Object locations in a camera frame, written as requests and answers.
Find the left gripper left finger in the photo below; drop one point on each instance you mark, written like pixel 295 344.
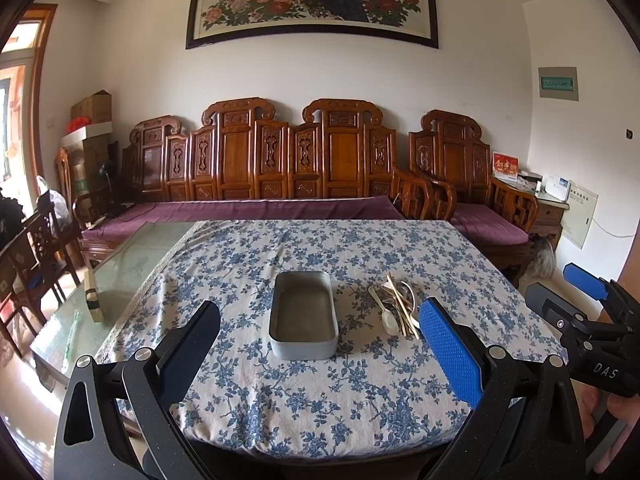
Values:
pixel 182 352

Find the person's right hand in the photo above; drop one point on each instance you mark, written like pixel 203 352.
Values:
pixel 626 409

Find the cardboard box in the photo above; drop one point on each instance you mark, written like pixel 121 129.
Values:
pixel 97 108

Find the white wall panel box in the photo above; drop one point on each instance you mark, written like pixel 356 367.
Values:
pixel 577 219

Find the purple armchair cushion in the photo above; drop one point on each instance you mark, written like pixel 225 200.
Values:
pixel 484 227

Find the dark wooden chopstick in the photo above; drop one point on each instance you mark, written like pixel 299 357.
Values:
pixel 415 322

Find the white plastic spoon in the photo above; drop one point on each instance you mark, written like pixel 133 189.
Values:
pixel 389 322

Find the carved wooden sofa bench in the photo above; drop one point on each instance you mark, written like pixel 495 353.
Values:
pixel 242 151

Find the grey electrical panel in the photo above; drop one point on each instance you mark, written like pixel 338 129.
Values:
pixel 560 83

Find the grey metal tray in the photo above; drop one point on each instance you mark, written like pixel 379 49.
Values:
pixel 303 323

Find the framed floral painting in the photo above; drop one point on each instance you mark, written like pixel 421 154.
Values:
pixel 213 21

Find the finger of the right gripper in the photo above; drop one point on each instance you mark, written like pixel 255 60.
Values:
pixel 594 287
pixel 551 307

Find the dark wooden dining chair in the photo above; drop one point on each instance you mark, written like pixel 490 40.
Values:
pixel 32 264

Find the wooden side table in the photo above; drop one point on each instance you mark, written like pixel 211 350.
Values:
pixel 548 222

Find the light wooden chopstick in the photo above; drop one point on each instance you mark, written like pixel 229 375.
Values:
pixel 409 329

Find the carved wooden armchair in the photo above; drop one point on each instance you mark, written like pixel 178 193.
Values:
pixel 450 157

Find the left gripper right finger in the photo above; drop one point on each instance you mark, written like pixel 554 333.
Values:
pixel 449 348

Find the purple sofa cushion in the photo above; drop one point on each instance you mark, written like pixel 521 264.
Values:
pixel 364 208

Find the white plastic bag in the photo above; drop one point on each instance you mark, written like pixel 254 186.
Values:
pixel 61 211

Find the white plastic rice paddle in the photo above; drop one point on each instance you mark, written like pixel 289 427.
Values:
pixel 408 294

